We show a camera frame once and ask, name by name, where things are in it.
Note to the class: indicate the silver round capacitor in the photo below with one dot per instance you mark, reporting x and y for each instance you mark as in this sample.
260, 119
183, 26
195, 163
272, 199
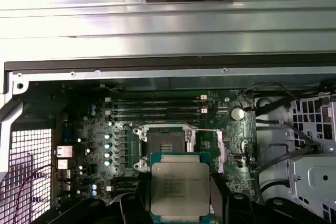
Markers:
107, 145
107, 163
107, 136
107, 155

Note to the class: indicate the green motherboard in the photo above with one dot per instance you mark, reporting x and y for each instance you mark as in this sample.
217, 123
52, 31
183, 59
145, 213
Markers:
236, 134

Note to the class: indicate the blue rear connector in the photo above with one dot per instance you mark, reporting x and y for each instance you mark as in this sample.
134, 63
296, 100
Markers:
68, 131

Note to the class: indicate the metal socket cover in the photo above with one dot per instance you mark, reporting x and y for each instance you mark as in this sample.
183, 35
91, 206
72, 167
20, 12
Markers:
222, 150

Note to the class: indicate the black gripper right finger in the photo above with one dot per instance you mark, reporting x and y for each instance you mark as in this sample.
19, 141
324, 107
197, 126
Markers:
223, 208

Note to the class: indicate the RAM slot with black clips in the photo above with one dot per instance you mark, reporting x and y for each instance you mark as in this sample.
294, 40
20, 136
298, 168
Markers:
136, 117
136, 105

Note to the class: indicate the silver coin battery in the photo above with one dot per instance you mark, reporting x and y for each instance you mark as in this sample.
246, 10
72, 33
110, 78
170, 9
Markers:
237, 114

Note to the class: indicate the RAM slot with white clips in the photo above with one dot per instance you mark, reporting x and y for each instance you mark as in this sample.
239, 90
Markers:
136, 111
136, 100

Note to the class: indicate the CPU socket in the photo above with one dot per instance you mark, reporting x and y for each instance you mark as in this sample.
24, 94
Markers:
162, 140

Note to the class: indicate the black open PC case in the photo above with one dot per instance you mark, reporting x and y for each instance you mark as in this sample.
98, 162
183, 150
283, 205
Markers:
168, 64

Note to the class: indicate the internal USB port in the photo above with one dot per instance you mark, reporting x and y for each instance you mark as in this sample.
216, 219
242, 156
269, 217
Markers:
237, 157

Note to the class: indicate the silver green CPU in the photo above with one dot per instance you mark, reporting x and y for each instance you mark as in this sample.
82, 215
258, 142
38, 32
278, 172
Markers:
179, 182

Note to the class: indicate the silver drive cage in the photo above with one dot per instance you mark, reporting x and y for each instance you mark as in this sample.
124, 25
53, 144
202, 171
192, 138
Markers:
309, 176

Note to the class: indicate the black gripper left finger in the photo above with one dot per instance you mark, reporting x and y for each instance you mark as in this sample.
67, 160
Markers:
136, 208

